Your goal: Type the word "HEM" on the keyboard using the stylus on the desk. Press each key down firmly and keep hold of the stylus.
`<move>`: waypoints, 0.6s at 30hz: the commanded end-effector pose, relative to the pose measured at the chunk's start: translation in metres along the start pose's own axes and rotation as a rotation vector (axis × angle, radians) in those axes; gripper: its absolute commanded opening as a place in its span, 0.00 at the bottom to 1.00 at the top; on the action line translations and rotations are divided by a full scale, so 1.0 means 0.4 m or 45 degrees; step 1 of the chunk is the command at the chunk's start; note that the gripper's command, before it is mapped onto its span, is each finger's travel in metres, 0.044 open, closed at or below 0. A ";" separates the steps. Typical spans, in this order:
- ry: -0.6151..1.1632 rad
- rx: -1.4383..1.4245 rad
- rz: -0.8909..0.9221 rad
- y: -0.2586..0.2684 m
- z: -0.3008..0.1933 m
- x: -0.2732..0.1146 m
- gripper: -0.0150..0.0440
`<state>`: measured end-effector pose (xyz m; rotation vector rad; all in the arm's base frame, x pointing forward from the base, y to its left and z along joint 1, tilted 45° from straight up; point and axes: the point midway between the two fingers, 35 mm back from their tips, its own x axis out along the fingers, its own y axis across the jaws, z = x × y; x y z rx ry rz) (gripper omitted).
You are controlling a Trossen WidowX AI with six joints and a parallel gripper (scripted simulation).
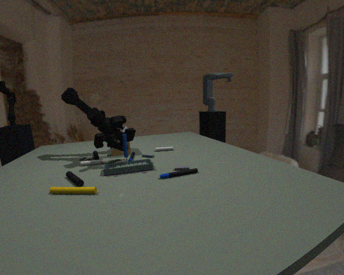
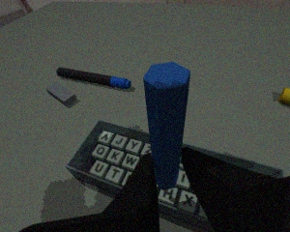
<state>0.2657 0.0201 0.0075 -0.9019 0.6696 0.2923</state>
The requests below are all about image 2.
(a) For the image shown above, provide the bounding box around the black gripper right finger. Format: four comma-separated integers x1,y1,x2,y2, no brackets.
181,147,290,232

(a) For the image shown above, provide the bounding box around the blue octagonal prism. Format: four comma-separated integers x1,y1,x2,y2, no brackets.
143,62,191,193

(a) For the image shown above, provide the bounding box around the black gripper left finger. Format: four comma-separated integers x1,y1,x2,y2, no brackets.
18,154,160,232

